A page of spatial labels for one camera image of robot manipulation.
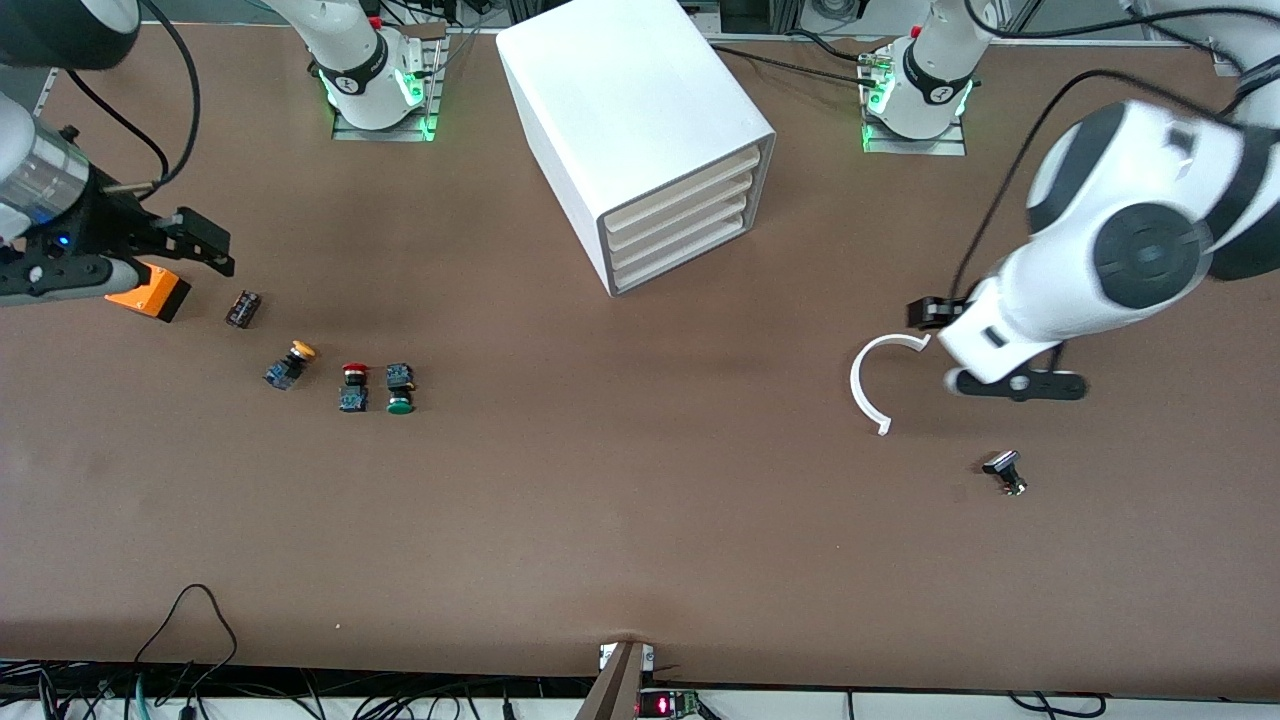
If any white tray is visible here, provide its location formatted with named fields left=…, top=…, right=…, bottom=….
left=612, top=212, right=750, bottom=292

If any orange button box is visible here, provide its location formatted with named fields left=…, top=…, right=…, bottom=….
left=105, top=262, right=191, bottom=323

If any yellow push button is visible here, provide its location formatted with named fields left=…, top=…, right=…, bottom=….
left=263, top=340, right=318, bottom=392

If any black square push button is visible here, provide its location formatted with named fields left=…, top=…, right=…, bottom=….
left=981, top=450, right=1029, bottom=497

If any small red LED board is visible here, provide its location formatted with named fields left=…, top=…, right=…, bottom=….
left=638, top=688, right=701, bottom=719

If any white semicircular plastic ring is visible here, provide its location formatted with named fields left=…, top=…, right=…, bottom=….
left=850, top=333, right=933, bottom=437

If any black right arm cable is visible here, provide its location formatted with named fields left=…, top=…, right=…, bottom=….
left=60, top=0, right=201, bottom=191

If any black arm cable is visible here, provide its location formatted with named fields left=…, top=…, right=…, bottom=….
left=950, top=68, right=1251, bottom=299
left=60, top=0, right=201, bottom=191

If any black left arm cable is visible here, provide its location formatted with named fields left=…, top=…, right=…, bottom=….
left=950, top=68, right=1251, bottom=299

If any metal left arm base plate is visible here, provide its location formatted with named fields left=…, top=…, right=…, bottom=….
left=860, top=45, right=969, bottom=157

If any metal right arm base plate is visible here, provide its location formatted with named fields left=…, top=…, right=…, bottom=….
left=332, top=25, right=447, bottom=143

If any black cable across table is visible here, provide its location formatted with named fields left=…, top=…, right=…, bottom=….
left=708, top=44, right=883, bottom=89

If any thin black looped cable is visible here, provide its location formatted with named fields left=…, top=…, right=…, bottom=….
left=133, top=584, right=239, bottom=691

